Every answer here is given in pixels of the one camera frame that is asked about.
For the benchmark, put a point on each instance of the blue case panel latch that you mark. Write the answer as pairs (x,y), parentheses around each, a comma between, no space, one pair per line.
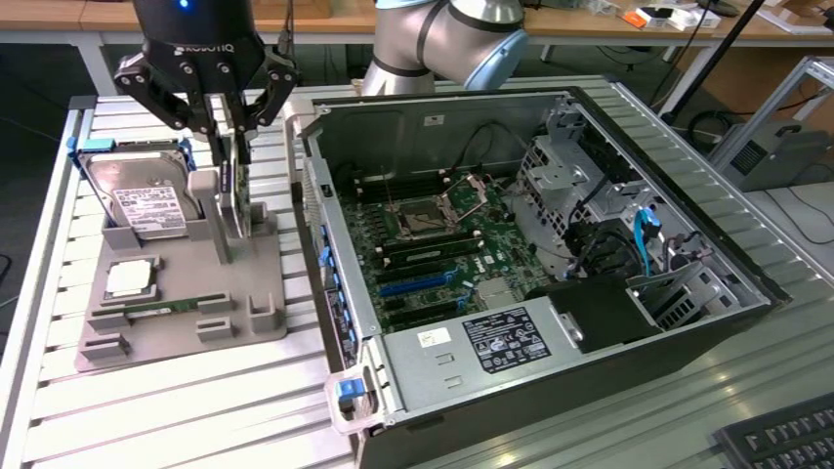
(348,391)

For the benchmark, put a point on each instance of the orange and black box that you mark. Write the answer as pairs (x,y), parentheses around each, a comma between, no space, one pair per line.
(644,18)

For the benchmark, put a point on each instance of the metal socket cover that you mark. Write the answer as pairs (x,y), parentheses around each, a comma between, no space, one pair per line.
(465,190)

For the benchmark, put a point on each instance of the black open PC case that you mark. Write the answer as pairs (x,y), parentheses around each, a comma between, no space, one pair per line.
(651,391)

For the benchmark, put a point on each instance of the black keyboard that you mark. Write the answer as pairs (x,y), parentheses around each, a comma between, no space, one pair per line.
(782,439)

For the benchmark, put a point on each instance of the silver chipset heatsink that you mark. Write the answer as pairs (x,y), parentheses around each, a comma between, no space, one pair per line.
(497,293)

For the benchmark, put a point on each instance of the wooden desk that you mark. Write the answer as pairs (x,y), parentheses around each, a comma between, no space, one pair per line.
(38,14)

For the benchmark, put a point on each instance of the aluminium profile frame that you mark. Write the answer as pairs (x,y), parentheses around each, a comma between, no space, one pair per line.
(800,78)

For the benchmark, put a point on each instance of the thin metal locking lever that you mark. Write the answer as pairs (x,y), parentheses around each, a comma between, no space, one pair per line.
(388,195)

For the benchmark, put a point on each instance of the green motherboard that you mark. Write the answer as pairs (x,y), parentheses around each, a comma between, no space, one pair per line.
(508,244)

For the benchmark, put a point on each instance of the black stand pole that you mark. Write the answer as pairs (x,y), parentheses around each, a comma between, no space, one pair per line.
(712,58)

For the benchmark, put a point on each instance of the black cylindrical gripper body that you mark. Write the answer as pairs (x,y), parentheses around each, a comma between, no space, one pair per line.
(195,34)

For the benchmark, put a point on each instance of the graphics card with metal bracket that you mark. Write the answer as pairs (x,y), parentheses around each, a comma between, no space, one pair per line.
(233,195)

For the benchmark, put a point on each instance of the silver CPU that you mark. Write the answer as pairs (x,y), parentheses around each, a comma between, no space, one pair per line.
(129,278)

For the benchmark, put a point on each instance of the white papers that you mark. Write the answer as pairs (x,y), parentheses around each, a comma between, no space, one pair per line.
(794,22)

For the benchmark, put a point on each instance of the grey parts rack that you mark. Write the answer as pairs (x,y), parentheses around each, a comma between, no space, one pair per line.
(188,283)

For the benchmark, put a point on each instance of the blue card latch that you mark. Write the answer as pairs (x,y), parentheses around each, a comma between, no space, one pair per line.
(336,281)
(348,317)
(324,256)
(341,299)
(353,337)

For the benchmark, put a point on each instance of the metal disk bay cage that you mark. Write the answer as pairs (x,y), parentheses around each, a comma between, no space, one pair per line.
(560,176)

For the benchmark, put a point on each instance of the brown cardboard piece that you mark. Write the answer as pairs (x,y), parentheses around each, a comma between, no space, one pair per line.
(811,10)

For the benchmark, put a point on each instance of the green RAM stick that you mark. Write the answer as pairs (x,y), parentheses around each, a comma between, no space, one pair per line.
(432,251)
(162,308)

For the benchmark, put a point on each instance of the white box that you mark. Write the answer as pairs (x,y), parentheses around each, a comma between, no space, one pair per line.
(696,19)

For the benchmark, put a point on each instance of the long black expansion slot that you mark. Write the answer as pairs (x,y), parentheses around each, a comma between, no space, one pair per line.
(423,309)
(409,274)
(429,320)

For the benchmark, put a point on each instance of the grey power supply unit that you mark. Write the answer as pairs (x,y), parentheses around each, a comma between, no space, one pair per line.
(423,371)

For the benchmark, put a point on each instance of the black plastic duct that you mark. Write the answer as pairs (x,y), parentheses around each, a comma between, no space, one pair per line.
(599,312)

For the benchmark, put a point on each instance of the CPU socket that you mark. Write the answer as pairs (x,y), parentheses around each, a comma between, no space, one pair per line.
(420,220)

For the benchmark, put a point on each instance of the hard disk with blue carrier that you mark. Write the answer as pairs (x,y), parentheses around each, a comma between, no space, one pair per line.
(129,171)

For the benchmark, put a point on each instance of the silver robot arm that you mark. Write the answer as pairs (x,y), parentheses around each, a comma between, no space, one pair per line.
(416,49)

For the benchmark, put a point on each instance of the blue expansion slot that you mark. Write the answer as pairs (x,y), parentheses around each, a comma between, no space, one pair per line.
(416,285)

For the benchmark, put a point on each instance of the grey control box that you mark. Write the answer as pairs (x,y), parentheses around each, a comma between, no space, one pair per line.
(782,161)

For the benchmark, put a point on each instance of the grey perforated metal bracket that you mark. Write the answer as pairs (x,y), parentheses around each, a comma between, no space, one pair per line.
(683,303)

